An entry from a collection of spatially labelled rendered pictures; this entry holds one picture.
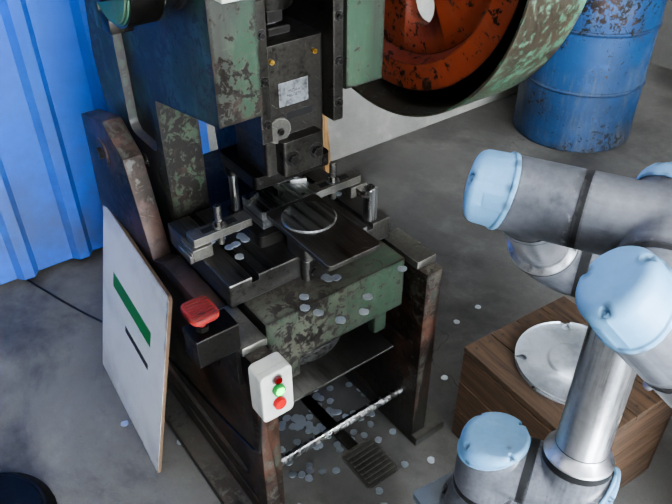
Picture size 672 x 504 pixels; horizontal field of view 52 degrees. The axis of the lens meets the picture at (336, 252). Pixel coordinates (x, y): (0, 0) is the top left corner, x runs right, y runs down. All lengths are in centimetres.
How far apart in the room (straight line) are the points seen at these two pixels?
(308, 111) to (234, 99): 22
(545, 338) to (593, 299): 134
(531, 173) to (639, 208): 10
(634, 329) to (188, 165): 128
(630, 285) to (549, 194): 13
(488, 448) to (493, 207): 66
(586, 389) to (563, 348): 77
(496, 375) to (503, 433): 56
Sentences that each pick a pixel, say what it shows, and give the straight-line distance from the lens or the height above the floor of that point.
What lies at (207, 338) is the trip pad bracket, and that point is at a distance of 138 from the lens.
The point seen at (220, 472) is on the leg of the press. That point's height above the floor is 3.
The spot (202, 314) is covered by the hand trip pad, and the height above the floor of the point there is 76.
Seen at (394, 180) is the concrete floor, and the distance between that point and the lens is 319.
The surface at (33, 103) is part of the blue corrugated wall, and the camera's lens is 253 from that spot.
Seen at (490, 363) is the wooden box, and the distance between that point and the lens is 184.
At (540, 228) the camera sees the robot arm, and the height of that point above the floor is 128.
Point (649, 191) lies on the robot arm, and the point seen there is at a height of 133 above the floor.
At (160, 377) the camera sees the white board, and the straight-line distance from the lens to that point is 185.
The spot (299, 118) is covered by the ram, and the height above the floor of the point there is 100.
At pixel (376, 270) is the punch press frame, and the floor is 64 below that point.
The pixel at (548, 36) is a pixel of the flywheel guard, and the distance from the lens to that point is 145.
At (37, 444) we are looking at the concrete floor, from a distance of 225.
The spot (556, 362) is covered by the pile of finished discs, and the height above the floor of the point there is 37.
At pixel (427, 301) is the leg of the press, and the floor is 54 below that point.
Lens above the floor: 165
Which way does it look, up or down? 37 degrees down
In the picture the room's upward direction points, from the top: straight up
